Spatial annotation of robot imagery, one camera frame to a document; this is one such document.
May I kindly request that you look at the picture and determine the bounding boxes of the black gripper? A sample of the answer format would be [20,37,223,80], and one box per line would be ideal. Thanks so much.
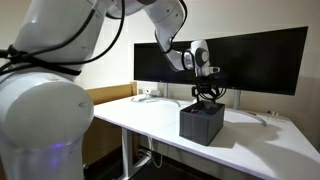
[191,75,222,100]

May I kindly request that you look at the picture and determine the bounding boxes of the dark grey storage box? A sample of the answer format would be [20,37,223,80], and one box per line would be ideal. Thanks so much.
[179,101,225,146]

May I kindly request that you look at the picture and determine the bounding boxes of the navy blue cloth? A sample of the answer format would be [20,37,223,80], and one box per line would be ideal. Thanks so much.
[197,101,219,117]

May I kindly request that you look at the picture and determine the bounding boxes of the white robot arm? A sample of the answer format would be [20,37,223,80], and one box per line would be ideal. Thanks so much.
[0,0,218,180]

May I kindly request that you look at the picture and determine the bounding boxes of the pink patterned cloth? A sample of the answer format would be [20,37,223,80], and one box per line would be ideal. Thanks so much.
[189,110,198,114]

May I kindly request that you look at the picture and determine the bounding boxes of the silver curved monitor stand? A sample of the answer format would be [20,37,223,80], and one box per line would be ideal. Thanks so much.
[228,90,267,127]

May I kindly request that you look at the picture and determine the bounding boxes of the white power adapter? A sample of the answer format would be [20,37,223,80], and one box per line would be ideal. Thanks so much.
[143,89,160,96]

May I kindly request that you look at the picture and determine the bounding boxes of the large black left monitor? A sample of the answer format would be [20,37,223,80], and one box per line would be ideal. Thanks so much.
[196,26,309,97]

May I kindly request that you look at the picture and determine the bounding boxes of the brown wooden panel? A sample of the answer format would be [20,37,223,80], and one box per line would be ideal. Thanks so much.
[82,82,137,166]

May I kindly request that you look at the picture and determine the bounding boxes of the white desk leg frame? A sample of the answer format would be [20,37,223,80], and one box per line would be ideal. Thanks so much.
[118,128,151,180]

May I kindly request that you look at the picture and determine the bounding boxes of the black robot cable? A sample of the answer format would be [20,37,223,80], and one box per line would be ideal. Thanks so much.
[0,0,128,76]

